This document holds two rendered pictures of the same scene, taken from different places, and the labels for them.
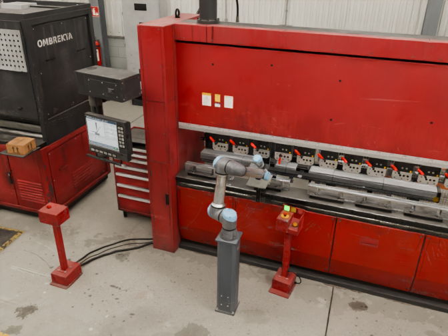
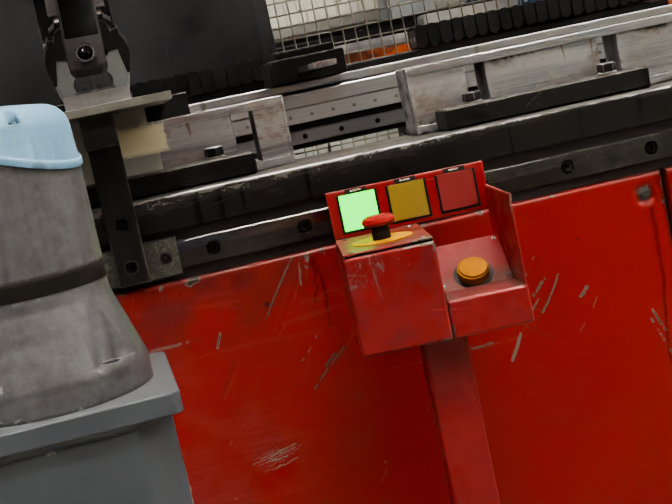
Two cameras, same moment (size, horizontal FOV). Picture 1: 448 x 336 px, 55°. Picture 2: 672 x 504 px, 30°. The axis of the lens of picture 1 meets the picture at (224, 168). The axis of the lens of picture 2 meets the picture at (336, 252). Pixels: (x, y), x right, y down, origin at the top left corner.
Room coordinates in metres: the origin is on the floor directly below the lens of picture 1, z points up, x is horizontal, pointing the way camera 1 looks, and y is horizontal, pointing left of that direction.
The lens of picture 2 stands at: (1.93, 0.20, 0.96)
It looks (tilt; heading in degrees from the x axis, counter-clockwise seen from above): 7 degrees down; 332
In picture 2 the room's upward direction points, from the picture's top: 12 degrees counter-clockwise
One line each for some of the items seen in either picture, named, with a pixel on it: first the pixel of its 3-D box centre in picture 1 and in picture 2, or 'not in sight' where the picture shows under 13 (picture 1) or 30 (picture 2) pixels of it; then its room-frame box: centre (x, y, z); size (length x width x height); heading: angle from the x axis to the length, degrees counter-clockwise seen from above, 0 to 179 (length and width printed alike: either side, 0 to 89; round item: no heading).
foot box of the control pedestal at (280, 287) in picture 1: (283, 282); not in sight; (3.15, -0.58, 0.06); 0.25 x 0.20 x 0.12; 153
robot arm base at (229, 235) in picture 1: (229, 231); (42, 335); (2.89, -0.05, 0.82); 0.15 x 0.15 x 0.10
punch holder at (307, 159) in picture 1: (306, 154); not in sight; (3.45, -0.73, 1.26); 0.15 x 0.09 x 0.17; 70
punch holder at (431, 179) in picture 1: (429, 173); not in sight; (3.12, -1.67, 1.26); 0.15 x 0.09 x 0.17; 70
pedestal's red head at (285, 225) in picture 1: (290, 219); (425, 255); (3.18, -0.59, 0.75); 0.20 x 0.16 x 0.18; 63
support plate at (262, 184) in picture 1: (259, 180); (95, 112); (3.44, -0.32, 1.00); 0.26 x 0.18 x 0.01; 160
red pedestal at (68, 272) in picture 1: (59, 244); not in sight; (3.22, 1.51, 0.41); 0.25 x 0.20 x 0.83; 160
